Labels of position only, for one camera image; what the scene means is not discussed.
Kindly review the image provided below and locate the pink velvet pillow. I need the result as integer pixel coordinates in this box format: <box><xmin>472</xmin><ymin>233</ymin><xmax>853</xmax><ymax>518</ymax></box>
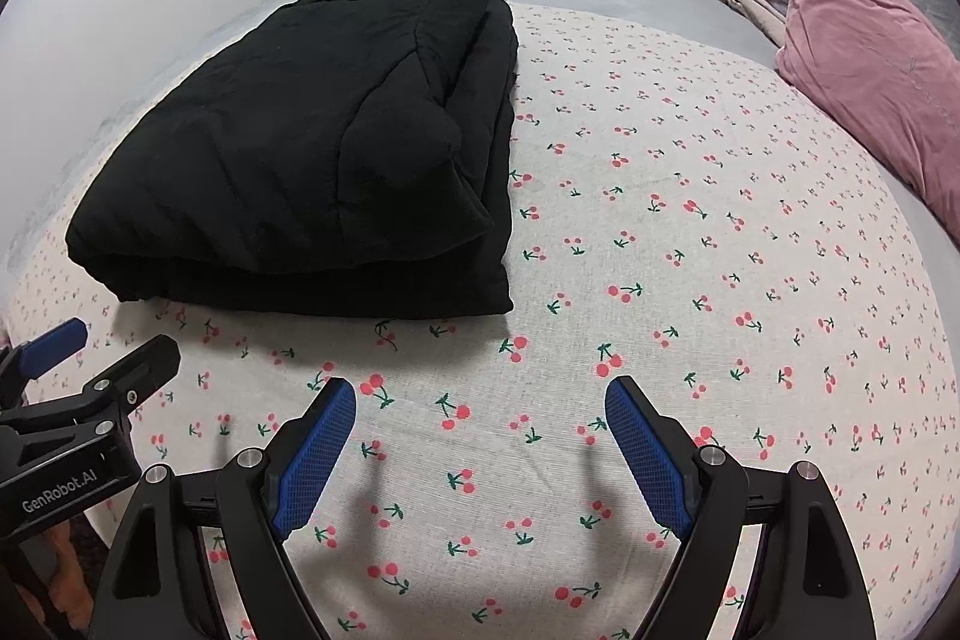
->
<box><xmin>775</xmin><ymin>0</ymin><xmax>960</xmax><ymax>223</ymax></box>

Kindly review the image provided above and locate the cherry print blanket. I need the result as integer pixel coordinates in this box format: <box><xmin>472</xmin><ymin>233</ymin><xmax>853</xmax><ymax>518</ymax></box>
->
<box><xmin>4</xmin><ymin>0</ymin><xmax>960</xmax><ymax>640</ymax></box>

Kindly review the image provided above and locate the black padded jacket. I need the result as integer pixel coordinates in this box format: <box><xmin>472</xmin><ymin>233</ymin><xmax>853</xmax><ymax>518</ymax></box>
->
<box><xmin>66</xmin><ymin>0</ymin><xmax>520</xmax><ymax>317</ymax></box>

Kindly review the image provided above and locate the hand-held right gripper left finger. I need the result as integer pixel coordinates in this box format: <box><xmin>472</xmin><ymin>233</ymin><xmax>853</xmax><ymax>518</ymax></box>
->
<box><xmin>90</xmin><ymin>377</ymin><xmax>357</xmax><ymax>640</ymax></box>

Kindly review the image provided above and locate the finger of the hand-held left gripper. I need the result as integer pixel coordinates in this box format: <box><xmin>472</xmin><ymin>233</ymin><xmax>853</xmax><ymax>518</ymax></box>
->
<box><xmin>0</xmin><ymin>319</ymin><xmax>89</xmax><ymax>412</ymax></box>
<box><xmin>75</xmin><ymin>334</ymin><xmax>181</xmax><ymax>423</ymax></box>

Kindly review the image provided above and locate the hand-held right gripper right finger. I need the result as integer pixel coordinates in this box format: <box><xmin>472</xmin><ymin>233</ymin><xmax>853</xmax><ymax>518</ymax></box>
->
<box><xmin>605</xmin><ymin>376</ymin><xmax>877</xmax><ymax>640</ymax></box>

